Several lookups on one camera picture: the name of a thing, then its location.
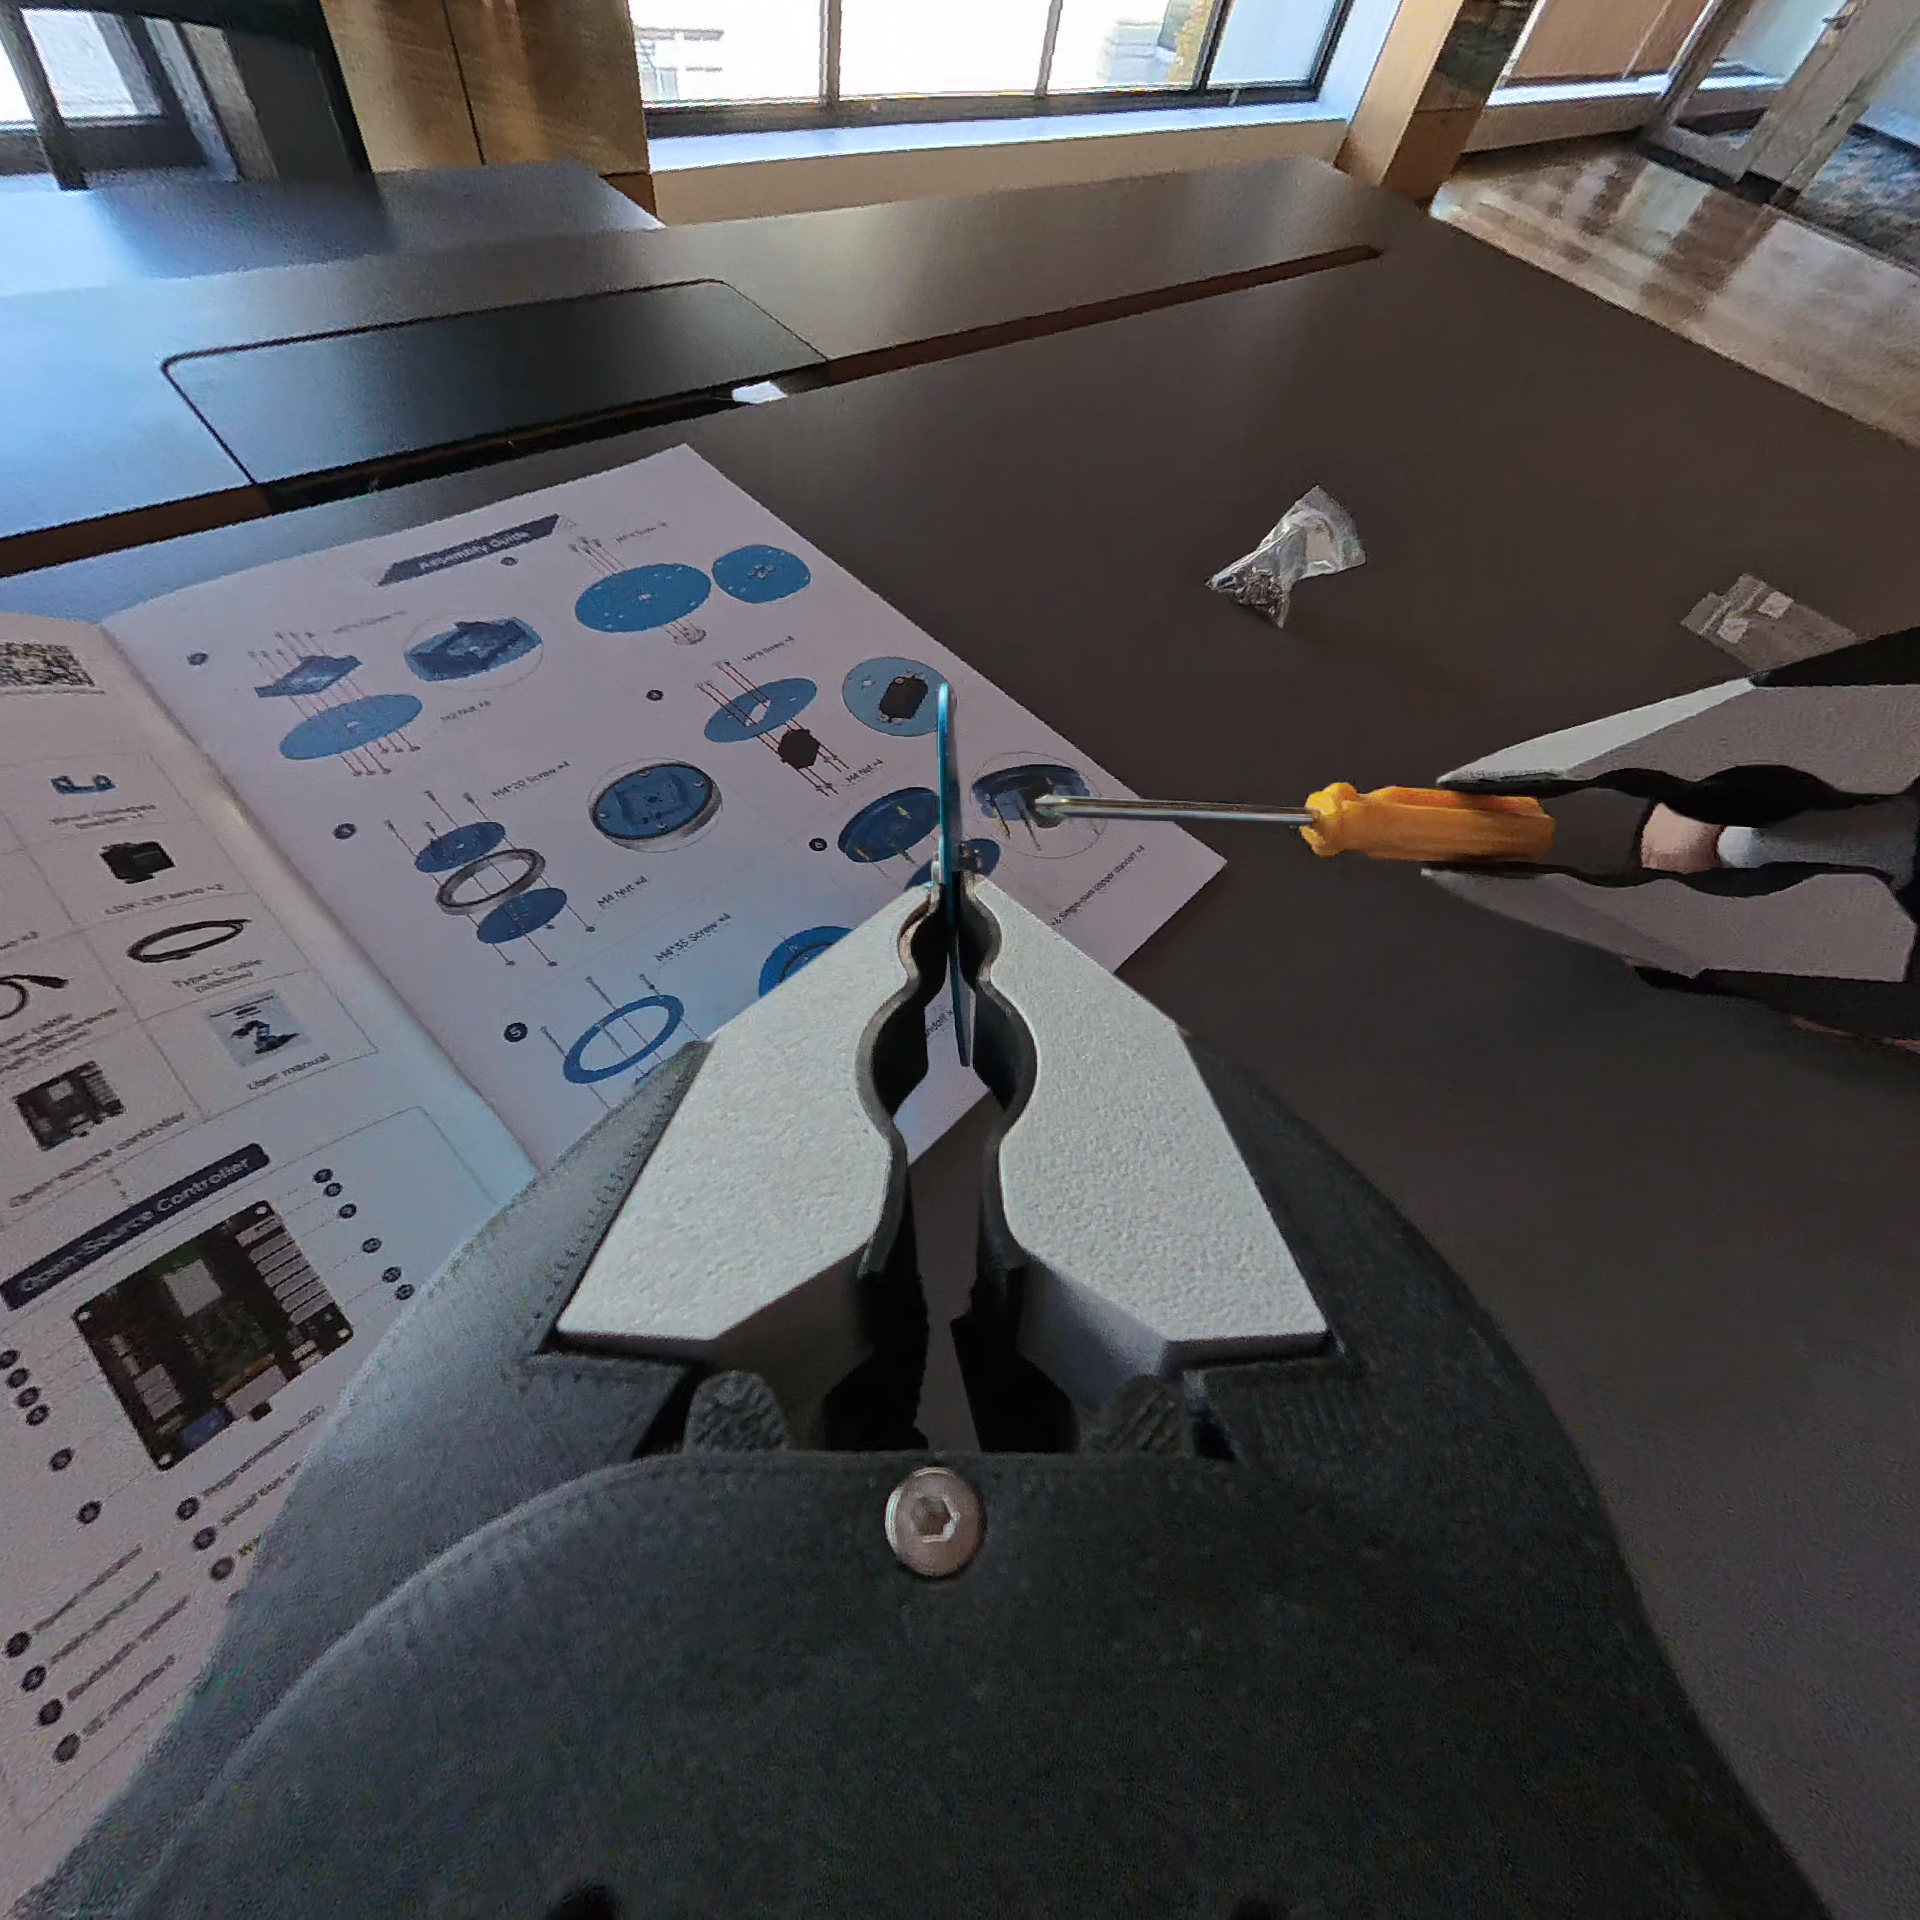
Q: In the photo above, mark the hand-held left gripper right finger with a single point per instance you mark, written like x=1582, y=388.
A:
x=1154, y=1185

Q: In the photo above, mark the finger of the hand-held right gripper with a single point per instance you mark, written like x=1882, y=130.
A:
x=1769, y=734
x=1769, y=923

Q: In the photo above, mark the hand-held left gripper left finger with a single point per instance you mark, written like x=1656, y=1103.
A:
x=721, y=1185

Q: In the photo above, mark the silver machine screw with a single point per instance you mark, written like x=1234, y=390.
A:
x=968, y=859

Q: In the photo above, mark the blue round metal plate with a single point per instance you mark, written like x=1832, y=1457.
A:
x=944, y=780

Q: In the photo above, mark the black adjacent desk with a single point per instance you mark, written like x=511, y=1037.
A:
x=974, y=271

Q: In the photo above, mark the black office desk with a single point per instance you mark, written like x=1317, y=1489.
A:
x=301, y=225

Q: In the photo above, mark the small clear labelled bag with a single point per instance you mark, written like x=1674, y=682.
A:
x=1757, y=613

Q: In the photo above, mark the open assembly manual booklet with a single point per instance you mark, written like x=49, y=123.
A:
x=600, y=751

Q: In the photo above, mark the clear bag of screws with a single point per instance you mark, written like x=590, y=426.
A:
x=1282, y=571

